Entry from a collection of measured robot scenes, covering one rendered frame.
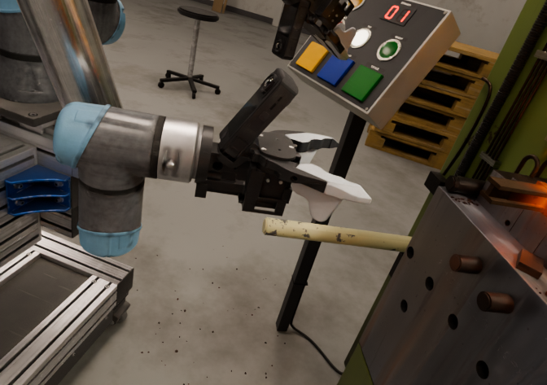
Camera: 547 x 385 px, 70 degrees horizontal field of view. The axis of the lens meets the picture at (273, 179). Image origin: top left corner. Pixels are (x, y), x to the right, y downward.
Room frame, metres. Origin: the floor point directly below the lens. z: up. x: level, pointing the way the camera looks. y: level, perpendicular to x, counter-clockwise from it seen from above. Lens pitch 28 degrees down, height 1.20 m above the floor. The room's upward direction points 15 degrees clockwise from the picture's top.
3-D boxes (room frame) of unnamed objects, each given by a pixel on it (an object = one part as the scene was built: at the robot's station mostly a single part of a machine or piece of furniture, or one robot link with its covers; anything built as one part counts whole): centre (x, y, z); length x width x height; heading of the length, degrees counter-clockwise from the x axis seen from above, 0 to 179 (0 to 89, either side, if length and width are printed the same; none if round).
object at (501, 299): (0.44, -0.34, 0.87); 0.04 x 0.03 x 0.03; 104
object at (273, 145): (0.44, 0.04, 0.97); 0.12 x 0.08 x 0.09; 104
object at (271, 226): (0.88, -0.22, 0.62); 0.44 x 0.05 x 0.05; 104
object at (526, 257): (0.48, -0.38, 0.92); 0.04 x 0.03 x 0.01; 151
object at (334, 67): (1.01, -0.08, 1.01); 0.07 x 0.05 x 0.07; 39
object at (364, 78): (0.93, -0.14, 1.01); 0.07 x 0.05 x 0.07; 39
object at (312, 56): (1.09, -0.02, 1.01); 0.07 x 0.05 x 0.07; 39
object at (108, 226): (0.41, 0.20, 0.88); 0.11 x 0.08 x 0.11; 25
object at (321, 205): (0.40, -0.07, 0.97); 0.09 x 0.03 x 0.06; 68
